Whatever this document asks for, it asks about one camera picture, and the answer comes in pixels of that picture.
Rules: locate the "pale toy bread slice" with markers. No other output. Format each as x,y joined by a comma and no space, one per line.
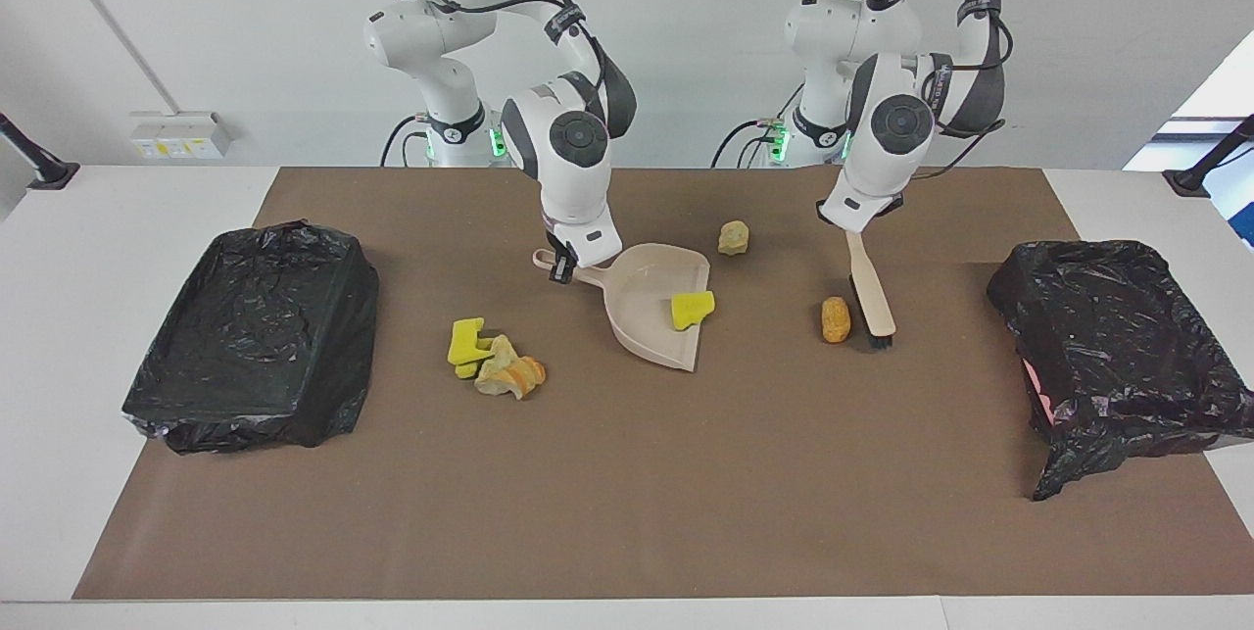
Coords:
498,361

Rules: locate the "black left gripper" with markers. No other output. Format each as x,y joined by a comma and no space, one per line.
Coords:
890,206

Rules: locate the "black clamp stand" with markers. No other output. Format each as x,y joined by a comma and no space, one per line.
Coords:
44,169
1200,174

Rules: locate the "white wall conduit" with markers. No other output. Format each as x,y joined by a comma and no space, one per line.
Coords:
98,5

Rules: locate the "beige hand brush black bristles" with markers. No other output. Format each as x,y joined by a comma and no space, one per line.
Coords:
872,292

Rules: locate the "bright window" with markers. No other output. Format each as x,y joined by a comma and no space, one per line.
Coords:
1225,91

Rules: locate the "brown table mat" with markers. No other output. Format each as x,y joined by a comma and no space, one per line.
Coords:
627,542

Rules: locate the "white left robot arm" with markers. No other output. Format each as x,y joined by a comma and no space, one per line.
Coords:
867,174

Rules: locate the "yellow wedge sponge piece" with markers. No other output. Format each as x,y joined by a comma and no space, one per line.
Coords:
691,309

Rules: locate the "brown toy bread roll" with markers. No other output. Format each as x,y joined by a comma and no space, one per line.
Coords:
836,319

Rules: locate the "bin lined with black bag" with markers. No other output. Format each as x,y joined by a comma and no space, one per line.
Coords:
255,336

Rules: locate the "white wall socket box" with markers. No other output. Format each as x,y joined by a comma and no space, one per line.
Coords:
176,135

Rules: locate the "pale striped toy croissant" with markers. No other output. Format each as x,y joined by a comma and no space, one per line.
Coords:
733,238

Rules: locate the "pink bin under black bag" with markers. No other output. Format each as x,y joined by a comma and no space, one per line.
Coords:
1107,356

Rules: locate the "yellow notched sponge piece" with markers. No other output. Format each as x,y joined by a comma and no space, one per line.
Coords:
465,341

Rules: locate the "small yellow sponge piece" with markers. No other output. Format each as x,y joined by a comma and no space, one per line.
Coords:
466,370

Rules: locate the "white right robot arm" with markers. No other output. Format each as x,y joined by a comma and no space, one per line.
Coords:
573,189

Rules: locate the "orange striped toy croissant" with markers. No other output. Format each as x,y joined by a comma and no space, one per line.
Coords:
527,375

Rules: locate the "beige plastic dustpan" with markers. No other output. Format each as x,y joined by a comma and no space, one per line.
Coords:
647,316

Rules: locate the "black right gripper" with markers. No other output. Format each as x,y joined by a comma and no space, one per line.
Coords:
558,248

